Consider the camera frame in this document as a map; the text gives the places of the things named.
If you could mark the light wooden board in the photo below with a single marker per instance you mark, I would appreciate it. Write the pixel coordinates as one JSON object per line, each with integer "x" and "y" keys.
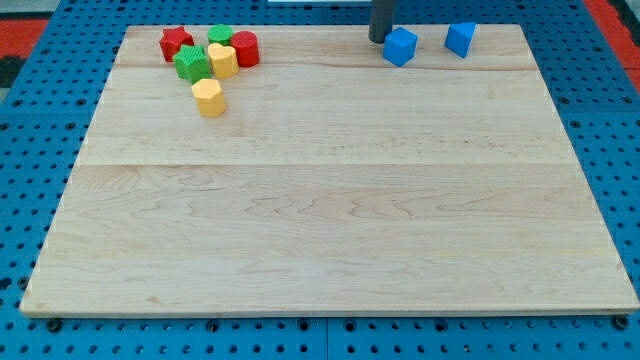
{"x": 334, "y": 184}

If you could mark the blue cube block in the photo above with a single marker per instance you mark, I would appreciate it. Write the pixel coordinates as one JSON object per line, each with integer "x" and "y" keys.
{"x": 400, "y": 46}

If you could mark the red cylinder block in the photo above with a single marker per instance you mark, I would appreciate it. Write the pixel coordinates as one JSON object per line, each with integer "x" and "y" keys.
{"x": 247, "y": 48}

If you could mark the blue triangular prism block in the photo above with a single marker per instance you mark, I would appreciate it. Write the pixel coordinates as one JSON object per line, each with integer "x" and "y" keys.
{"x": 459, "y": 37}

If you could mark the red star block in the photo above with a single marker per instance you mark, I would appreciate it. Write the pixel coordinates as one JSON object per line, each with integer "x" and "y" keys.
{"x": 172, "y": 40}

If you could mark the yellow heart block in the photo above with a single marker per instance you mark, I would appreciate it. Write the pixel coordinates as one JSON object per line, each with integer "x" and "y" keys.
{"x": 223, "y": 60}

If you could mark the green cylinder block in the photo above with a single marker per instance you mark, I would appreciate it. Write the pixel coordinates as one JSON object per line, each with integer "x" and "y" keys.
{"x": 220, "y": 34}

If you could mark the green star block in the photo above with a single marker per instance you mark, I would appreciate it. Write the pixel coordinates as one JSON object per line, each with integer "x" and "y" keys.
{"x": 192, "y": 63}

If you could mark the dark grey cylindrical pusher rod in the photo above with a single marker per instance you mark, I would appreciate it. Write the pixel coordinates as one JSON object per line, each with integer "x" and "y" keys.
{"x": 381, "y": 19}

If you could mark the yellow hexagon block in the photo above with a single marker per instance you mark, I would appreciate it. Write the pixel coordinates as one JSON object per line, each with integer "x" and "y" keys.
{"x": 209, "y": 97}

